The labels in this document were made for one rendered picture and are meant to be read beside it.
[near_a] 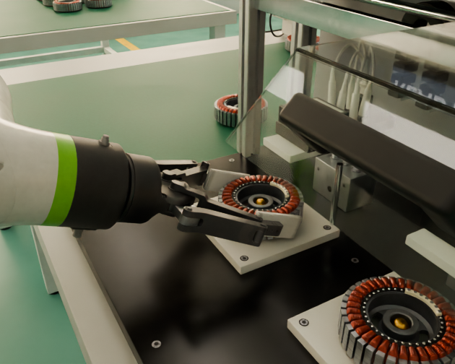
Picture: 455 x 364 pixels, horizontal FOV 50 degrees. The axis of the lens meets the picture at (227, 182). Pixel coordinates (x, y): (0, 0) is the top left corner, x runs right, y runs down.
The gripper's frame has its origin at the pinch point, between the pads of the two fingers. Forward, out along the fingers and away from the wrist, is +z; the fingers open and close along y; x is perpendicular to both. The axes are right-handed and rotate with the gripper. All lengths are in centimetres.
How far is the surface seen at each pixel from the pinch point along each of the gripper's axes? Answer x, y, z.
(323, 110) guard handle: 17.7, 27.5, -23.9
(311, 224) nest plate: -0.1, 4.8, 5.6
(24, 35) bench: -8, -133, -5
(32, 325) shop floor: -86, -79, 5
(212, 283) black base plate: -7.5, 7.1, -8.5
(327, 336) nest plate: -4.2, 20.5, -3.9
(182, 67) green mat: 4, -75, 24
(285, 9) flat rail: 23.9, -9.9, 0.1
